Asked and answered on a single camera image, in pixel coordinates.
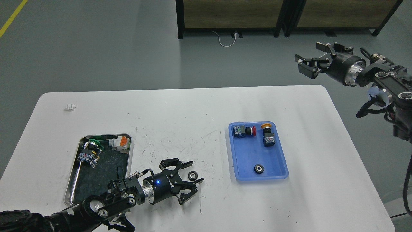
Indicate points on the blue plastic tray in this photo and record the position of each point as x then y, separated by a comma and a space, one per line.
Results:
248, 151

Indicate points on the yellow push button switch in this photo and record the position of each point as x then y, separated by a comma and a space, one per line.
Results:
267, 135

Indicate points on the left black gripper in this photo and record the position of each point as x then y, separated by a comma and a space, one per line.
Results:
162, 187

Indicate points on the left wooden cabinet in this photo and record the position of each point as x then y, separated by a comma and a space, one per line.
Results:
231, 15

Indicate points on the black gear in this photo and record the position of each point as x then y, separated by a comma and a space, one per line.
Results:
192, 175
258, 169

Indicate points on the orange white switch module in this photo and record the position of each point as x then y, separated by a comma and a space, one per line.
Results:
120, 143

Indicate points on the small white plastic piece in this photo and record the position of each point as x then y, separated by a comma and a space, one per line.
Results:
70, 107

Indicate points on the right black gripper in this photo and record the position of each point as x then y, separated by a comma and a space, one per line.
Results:
344, 68

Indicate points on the green push button switch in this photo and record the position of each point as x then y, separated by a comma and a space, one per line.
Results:
90, 153

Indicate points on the wooden cabinet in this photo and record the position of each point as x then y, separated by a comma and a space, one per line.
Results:
338, 15
231, 15

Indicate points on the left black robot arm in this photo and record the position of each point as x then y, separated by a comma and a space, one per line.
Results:
110, 208

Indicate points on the right wooden cabinet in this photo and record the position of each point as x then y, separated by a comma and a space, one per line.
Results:
338, 15

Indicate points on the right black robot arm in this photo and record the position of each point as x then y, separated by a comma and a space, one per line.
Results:
390, 93

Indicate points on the red push button switch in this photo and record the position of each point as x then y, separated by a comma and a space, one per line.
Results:
240, 131

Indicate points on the silver metal tray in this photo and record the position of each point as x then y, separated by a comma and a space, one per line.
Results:
85, 181

